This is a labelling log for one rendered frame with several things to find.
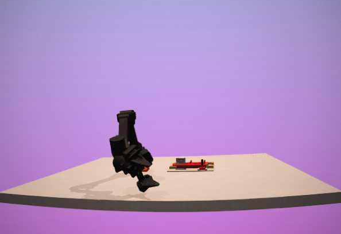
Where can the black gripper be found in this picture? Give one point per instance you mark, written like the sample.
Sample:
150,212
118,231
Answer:
133,163

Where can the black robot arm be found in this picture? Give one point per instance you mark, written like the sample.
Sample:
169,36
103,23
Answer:
126,135

